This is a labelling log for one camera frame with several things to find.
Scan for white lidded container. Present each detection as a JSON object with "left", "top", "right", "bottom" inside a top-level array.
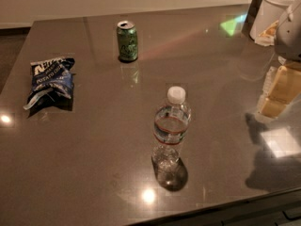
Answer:
[{"left": 251, "top": 0, "right": 294, "bottom": 46}]

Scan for clear plastic water bottle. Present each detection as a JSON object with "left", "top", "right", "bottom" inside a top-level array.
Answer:
[{"left": 151, "top": 86, "right": 191, "bottom": 172}]

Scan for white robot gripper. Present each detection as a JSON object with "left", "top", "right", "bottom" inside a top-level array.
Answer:
[{"left": 258, "top": 0, "right": 301, "bottom": 119}]

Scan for dark box behind container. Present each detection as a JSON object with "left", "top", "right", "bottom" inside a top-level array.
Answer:
[{"left": 242, "top": 0, "right": 262, "bottom": 39}]

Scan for blue potato chip bag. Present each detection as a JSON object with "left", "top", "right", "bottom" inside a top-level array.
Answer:
[{"left": 24, "top": 56, "right": 75, "bottom": 110}]

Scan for green soda can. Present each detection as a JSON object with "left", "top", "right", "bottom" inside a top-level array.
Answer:
[{"left": 117, "top": 21, "right": 138, "bottom": 62}]

